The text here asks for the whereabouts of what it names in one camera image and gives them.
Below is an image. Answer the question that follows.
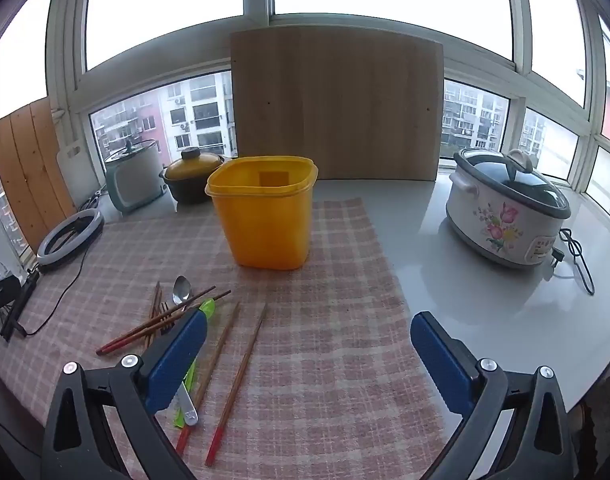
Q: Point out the metal spoon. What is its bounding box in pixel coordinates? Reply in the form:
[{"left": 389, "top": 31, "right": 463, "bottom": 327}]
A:
[{"left": 172, "top": 275, "right": 193, "bottom": 311}]

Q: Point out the yellow plastic container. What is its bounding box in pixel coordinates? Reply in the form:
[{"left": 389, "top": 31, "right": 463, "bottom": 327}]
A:
[{"left": 205, "top": 155, "right": 319, "bottom": 270}]

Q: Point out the thin black cable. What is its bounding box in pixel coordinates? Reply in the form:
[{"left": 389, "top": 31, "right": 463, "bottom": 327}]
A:
[{"left": 12, "top": 245, "right": 93, "bottom": 337}]

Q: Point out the white ring light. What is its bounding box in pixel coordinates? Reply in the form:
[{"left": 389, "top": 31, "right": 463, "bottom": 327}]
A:
[{"left": 36, "top": 208, "right": 106, "bottom": 273}]

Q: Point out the white cutting board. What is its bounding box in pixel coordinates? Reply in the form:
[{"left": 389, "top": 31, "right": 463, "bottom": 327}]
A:
[{"left": 56, "top": 143, "right": 108, "bottom": 209}]

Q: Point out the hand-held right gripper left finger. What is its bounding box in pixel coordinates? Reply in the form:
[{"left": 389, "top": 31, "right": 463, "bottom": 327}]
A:
[{"left": 41, "top": 308, "right": 208, "bottom": 480}]

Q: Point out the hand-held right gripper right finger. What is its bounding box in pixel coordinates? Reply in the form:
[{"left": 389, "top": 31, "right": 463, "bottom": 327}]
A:
[{"left": 410, "top": 311, "right": 583, "bottom": 480}]

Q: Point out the slow cooker glass lid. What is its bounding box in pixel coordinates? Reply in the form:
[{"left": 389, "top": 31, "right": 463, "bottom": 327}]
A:
[{"left": 454, "top": 147, "right": 572, "bottom": 220}]

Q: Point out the black power cable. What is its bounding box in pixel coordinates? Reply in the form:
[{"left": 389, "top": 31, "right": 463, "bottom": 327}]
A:
[{"left": 552, "top": 228, "right": 596, "bottom": 296}]

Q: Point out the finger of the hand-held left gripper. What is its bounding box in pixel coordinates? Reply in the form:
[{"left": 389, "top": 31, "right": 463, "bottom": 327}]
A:
[{"left": 0, "top": 267, "right": 22, "bottom": 321}]

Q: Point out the white floral slow cooker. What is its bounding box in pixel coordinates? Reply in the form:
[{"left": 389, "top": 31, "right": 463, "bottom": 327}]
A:
[{"left": 445, "top": 160, "right": 568, "bottom": 268}]

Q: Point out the black clay pot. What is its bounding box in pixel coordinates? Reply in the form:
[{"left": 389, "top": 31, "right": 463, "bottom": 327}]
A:
[{"left": 158, "top": 167, "right": 221, "bottom": 206}]

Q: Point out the pink checked cloth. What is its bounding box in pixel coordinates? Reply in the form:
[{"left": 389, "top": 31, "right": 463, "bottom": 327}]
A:
[{"left": 0, "top": 197, "right": 453, "bottom": 480}]

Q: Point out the yellow pot lid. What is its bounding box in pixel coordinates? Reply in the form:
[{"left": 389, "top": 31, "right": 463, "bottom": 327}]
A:
[{"left": 164, "top": 146, "right": 225, "bottom": 181}]

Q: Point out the large light wooden board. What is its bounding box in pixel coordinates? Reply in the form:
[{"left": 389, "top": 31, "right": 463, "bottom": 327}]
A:
[{"left": 229, "top": 26, "right": 445, "bottom": 182}]

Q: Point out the teal and white rice cooker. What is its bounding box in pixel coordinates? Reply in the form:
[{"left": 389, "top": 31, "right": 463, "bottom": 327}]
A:
[{"left": 104, "top": 139, "right": 168, "bottom": 213}]

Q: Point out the orange wooden plank board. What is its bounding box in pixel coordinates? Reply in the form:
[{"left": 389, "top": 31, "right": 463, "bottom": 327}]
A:
[{"left": 0, "top": 97, "right": 78, "bottom": 252}]

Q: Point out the green plastic utensil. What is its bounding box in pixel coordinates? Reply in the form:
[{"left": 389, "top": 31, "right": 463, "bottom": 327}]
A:
[{"left": 172, "top": 298, "right": 217, "bottom": 429}]

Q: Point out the black tripod handle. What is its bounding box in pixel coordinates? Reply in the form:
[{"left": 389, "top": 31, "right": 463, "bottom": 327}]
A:
[{"left": 0, "top": 269, "right": 40, "bottom": 342}]

